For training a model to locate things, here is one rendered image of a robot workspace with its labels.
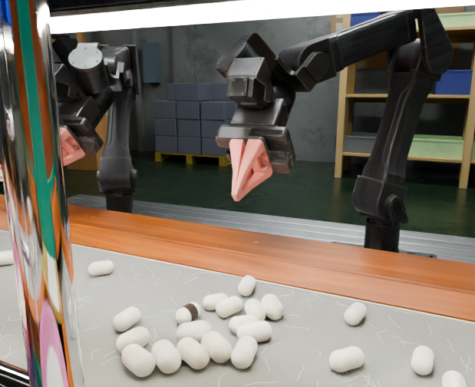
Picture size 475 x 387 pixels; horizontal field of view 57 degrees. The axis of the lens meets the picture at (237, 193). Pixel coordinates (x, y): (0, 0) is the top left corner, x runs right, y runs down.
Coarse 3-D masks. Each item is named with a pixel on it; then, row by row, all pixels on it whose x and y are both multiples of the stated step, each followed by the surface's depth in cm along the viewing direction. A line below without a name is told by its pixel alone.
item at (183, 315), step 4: (196, 304) 48; (180, 308) 47; (184, 308) 47; (196, 308) 48; (176, 312) 47; (180, 312) 47; (184, 312) 46; (188, 312) 47; (200, 312) 48; (176, 316) 47; (180, 316) 46; (184, 316) 46; (188, 316) 46; (176, 320) 47; (180, 320) 46; (184, 320) 46; (188, 320) 46; (180, 324) 47
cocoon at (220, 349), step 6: (210, 330) 42; (204, 336) 42; (210, 336) 41; (216, 336) 41; (222, 336) 41; (204, 342) 41; (210, 342) 41; (216, 342) 40; (222, 342) 40; (228, 342) 41; (210, 348) 40; (216, 348) 40; (222, 348) 40; (228, 348) 40; (210, 354) 40; (216, 354) 40; (222, 354) 40; (228, 354) 40; (216, 360) 40; (222, 360) 40
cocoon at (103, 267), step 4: (104, 260) 60; (108, 260) 60; (92, 264) 59; (96, 264) 59; (100, 264) 59; (104, 264) 59; (108, 264) 59; (112, 264) 60; (88, 268) 59; (92, 268) 58; (96, 268) 58; (100, 268) 59; (104, 268) 59; (108, 268) 59; (112, 268) 60; (92, 272) 58; (96, 272) 59; (100, 272) 59; (104, 272) 59; (108, 272) 59
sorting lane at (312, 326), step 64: (128, 256) 66; (0, 320) 48; (320, 320) 48; (384, 320) 48; (448, 320) 48; (128, 384) 38; (192, 384) 38; (256, 384) 38; (320, 384) 38; (384, 384) 38
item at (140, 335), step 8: (136, 328) 43; (144, 328) 43; (120, 336) 42; (128, 336) 41; (136, 336) 42; (144, 336) 42; (120, 344) 41; (128, 344) 41; (144, 344) 42; (120, 352) 41
